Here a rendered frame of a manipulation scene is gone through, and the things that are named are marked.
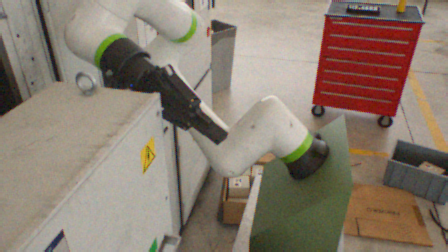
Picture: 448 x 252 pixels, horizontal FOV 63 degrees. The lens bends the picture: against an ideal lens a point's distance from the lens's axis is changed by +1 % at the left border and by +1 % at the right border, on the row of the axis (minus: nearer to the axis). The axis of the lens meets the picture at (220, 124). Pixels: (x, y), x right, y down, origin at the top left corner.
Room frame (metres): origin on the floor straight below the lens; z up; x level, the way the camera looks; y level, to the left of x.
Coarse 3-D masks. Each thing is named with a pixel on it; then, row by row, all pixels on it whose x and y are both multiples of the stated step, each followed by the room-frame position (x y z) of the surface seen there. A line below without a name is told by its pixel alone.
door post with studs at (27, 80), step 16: (0, 0) 0.74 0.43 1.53; (16, 0) 0.78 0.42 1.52; (0, 16) 0.73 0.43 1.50; (16, 16) 0.77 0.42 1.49; (0, 32) 0.72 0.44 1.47; (16, 32) 0.76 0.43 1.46; (0, 48) 0.75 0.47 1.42; (16, 48) 0.75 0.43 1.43; (32, 48) 0.79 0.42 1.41; (16, 64) 0.74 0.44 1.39; (32, 64) 0.77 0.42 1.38; (16, 80) 0.72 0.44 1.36; (32, 80) 0.76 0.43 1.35; (16, 96) 0.75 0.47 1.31
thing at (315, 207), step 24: (336, 120) 1.03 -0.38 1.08; (336, 144) 0.90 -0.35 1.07; (264, 168) 1.06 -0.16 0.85; (336, 168) 0.79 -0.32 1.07; (264, 192) 0.91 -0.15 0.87; (288, 192) 0.82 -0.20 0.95; (312, 192) 0.75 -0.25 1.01; (336, 192) 0.70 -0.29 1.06; (264, 216) 0.79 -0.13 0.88; (288, 216) 0.72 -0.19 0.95; (312, 216) 0.70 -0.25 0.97; (336, 216) 0.69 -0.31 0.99; (264, 240) 0.73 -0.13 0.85; (288, 240) 0.72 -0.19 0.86; (312, 240) 0.70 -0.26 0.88; (336, 240) 0.69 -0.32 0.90
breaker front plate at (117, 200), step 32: (160, 128) 0.59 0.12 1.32; (128, 160) 0.47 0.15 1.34; (160, 160) 0.58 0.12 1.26; (96, 192) 0.38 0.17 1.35; (128, 192) 0.45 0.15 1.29; (160, 192) 0.56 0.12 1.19; (64, 224) 0.31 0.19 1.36; (96, 224) 0.37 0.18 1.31; (128, 224) 0.44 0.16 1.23; (160, 224) 0.55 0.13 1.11
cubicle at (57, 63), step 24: (24, 0) 0.80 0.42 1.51; (48, 0) 0.84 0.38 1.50; (72, 0) 0.93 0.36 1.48; (48, 24) 0.83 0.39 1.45; (144, 24) 1.28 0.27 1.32; (48, 48) 0.83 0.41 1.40; (48, 72) 0.81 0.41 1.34; (72, 72) 0.87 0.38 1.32; (96, 72) 0.96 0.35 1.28; (168, 144) 1.39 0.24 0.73; (168, 168) 1.37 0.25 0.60
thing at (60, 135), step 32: (32, 96) 0.60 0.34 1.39; (64, 96) 0.60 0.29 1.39; (96, 96) 0.60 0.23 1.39; (128, 96) 0.60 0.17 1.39; (0, 128) 0.49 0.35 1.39; (32, 128) 0.49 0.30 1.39; (64, 128) 0.49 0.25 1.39; (96, 128) 0.49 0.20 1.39; (128, 128) 0.48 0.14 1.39; (0, 160) 0.41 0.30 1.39; (32, 160) 0.41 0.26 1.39; (64, 160) 0.41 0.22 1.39; (96, 160) 0.40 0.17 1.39; (0, 192) 0.34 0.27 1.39; (32, 192) 0.34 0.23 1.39; (64, 192) 0.34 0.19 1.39; (0, 224) 0.29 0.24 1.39; (32, 224) 0.29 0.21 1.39
